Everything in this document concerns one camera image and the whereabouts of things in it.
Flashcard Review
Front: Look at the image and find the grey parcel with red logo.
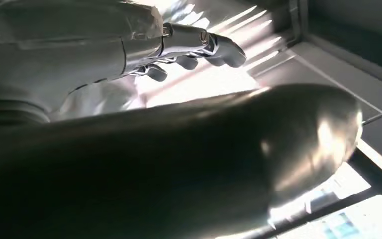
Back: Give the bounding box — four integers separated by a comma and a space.
49, 76, 147, 122

